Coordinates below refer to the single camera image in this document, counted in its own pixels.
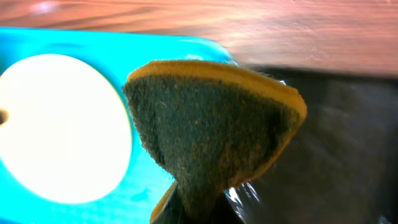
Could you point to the light green plate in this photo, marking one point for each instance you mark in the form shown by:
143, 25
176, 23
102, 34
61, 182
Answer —
67, 137

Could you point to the black rectangular water tray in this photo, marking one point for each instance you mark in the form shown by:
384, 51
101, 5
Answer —
341, 166

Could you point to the green and yellow sponge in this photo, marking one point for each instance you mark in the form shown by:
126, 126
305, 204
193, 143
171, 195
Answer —
212, 126

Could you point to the teal plastic tray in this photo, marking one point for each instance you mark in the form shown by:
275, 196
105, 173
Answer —
115, 56

